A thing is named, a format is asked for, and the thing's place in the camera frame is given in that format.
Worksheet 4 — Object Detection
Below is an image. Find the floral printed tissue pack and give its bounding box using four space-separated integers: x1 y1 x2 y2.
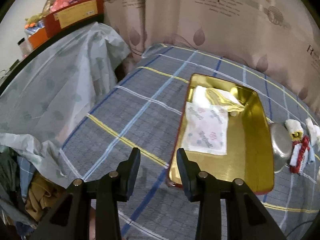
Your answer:
181 102 228 155

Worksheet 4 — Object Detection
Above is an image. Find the red white ruffled cloth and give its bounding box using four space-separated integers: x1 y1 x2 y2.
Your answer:
289 135 310 174

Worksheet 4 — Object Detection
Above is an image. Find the white plush with yellow tip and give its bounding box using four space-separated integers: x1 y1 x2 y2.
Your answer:
285 119 304 141

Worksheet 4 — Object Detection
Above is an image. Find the light blue towel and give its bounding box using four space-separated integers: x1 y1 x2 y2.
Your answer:
307 143 315 165

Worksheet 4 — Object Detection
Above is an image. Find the gold rectangular tray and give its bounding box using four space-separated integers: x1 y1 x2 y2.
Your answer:
166 73 275 196

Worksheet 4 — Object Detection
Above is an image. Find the brown cloth pile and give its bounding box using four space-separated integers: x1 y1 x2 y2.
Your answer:
25 172 65 222

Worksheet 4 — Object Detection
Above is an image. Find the grey plaid tablecloth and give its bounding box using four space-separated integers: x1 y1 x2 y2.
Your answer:
61 44 319 239

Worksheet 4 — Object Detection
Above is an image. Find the white folded towel in tray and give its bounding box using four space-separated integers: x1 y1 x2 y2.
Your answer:
192 86 211 105

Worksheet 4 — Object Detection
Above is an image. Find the yellow striped folded cloth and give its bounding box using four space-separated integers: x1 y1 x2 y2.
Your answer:
205 88 245 113

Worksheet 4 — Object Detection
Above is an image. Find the steel bowl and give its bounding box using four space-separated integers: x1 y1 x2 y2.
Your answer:
269 122 292 173

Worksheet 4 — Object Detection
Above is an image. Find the white green patterned cover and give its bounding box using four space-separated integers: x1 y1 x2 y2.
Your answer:
1 23 131 187

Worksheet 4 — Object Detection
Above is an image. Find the white folded cloth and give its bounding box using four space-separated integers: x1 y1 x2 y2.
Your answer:
305 118 319 146

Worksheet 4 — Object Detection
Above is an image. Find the orange box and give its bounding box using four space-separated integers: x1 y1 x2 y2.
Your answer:
28 28 48 49

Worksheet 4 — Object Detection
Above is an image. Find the red yellow cardboard box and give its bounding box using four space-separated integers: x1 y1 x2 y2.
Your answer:
43 0 104 38

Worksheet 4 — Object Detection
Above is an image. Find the beige leaf print curtain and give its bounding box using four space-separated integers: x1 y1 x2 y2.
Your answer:
103 0 319 112

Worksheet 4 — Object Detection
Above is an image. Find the red plastic bag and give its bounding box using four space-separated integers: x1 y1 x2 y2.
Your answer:
50 0 83 13

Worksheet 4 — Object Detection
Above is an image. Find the black cable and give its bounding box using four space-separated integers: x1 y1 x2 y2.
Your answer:
285 219 317 239

